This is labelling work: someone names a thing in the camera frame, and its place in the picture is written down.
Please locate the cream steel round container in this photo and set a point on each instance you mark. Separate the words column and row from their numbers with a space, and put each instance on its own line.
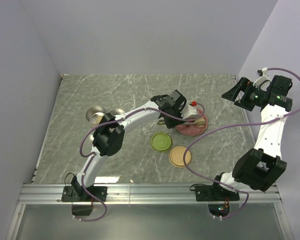
column 94, row 115

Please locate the green round lid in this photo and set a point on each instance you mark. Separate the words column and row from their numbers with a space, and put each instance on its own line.
column 161, row 142

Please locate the beige round lid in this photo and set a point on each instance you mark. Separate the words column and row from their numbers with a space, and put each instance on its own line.
column 176, row 155

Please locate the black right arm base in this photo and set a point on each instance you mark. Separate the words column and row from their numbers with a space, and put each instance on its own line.
column 217, row 197

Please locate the pink dotted plate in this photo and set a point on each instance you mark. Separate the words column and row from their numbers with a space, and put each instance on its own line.
column 192, row 130

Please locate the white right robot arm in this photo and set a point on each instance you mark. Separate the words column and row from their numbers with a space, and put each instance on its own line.
column 262, row 165

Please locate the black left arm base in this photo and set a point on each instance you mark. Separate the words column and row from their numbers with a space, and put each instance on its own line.
column 82, row 202

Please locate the steel food tongs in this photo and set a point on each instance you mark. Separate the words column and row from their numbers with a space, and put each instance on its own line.
column 162, row 122

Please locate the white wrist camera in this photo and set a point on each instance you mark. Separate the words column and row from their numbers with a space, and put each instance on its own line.
column 189, row 112
column 263, row 78

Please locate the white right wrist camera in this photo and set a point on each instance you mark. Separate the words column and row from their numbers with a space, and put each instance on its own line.
column 263, row 78

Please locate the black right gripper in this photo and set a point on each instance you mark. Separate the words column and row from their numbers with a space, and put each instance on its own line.
column 246, row 86

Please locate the aluminium mounting rail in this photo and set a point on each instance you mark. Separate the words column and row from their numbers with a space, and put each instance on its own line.
column 148, row 198

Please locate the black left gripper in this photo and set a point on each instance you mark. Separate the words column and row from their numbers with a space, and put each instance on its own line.
column 173, row 124

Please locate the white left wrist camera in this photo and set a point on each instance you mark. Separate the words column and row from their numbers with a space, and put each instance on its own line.
column 189, row 112

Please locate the steamed white bun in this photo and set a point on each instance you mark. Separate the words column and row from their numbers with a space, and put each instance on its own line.
column 201, row 122

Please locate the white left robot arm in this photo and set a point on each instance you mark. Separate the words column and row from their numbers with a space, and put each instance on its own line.
column 108, row 135

